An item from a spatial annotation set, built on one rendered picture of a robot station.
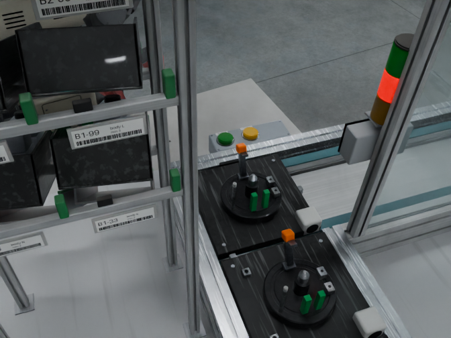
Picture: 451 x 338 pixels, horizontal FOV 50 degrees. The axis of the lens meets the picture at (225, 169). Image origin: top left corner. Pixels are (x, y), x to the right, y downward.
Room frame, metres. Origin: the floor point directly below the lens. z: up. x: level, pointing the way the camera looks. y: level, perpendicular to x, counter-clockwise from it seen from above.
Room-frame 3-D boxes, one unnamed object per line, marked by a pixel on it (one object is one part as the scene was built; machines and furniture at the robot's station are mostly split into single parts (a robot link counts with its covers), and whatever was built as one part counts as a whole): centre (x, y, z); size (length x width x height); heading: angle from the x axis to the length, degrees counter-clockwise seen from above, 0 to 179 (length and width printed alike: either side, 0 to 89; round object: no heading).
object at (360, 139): (0.67, -0.28, 1.29); 0.12 x 0.05 x 0.25; 111
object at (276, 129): (0.95, -0.06, 0.93); 0.21 x 0.07 x 0.06; 111
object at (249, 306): (0.48, -0.15, 1.01); 0.24 x 0.24 x 0.13; 21
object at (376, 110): (0.67, -0.28, 1.28); 0.05 x 0.05 x 0.05
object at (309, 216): (0.66, -0.19, 0.97); 0.05 x 0.05 x 0.04; 21
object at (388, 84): (0.67, -0.28, 1.33); 0.05 x 0.05 x 0.05
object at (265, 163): (0.72, -0.06, 0.96); 0.24 x 0.24 x 0.02; 21
